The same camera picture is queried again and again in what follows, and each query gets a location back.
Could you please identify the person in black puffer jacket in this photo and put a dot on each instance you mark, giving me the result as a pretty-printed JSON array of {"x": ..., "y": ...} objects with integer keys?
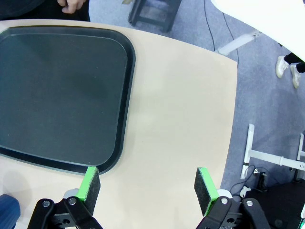
[{"x": 282, "y": 66}]

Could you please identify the person's left hand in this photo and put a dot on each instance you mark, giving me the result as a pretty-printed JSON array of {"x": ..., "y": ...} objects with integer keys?
[{"x": 71, "y": 6}]

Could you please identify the person in black t-shirt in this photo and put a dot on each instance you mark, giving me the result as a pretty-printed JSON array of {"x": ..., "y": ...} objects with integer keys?
[{"x": 23, "y": 9}]

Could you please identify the white power plug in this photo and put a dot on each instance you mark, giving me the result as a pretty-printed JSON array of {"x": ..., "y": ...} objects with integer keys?
[{"x": 245, "y": 190}]

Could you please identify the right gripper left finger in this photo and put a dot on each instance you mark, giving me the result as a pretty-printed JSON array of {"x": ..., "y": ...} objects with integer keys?
[{"x": 90, "y": 188}]

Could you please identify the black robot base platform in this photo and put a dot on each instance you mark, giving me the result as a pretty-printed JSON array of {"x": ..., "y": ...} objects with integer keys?
[{"x": 276, "y": 207}]

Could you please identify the black plastic serving tray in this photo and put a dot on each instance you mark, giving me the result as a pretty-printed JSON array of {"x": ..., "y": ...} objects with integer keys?
[{"x": 59, "y": 95}]

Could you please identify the white metal table frame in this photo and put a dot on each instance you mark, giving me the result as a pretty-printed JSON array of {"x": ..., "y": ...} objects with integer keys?
[{"x": 249, "y": 152}]

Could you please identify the black power adapter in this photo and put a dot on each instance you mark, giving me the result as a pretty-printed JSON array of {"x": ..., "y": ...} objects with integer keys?
[{"x": 261, "y": 177}]

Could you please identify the large white side table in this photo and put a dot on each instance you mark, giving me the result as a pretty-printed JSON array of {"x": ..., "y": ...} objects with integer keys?
[{"x": 267, "y": 19}]

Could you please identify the blue mug with yellow inside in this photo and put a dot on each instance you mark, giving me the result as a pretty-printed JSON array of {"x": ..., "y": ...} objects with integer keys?
[{"x": 8, "y": 212}]

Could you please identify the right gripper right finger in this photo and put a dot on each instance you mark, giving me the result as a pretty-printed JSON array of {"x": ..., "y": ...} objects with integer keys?
[{"x": 205, "y": 190}]

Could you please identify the dark grey stool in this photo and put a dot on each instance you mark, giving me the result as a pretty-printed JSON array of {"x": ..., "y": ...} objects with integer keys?
[{"x": 155, "y": 14}]

